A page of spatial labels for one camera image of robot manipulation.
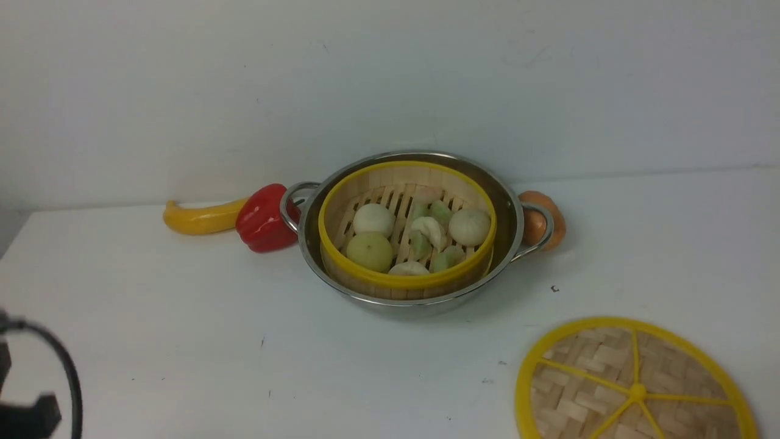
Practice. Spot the white green dumpling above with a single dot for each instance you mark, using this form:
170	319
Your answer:
430	228

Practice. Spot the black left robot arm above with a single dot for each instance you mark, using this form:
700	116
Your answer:
38	420

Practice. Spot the pink green dumpling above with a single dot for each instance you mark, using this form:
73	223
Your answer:
427	195

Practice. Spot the small green dumpling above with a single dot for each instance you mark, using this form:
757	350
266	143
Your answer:
447	258

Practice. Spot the yellow rimmed woven steamer lid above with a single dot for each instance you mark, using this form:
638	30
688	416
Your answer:
610	377

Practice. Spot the pale white steamed bun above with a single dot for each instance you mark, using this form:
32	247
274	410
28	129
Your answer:
469	227

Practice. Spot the yellow rimmed bamboo steamer basket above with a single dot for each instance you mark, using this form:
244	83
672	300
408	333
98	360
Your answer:
392	184

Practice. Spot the yellow green steamed bun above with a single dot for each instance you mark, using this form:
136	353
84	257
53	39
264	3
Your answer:
370	250

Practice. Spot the red bell pepper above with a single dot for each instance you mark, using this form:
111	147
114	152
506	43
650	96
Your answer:
260	224

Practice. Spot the stainless steel pot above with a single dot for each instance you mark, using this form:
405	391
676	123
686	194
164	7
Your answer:
302	202

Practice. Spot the yellow banana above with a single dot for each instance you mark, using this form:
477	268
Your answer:
202	221

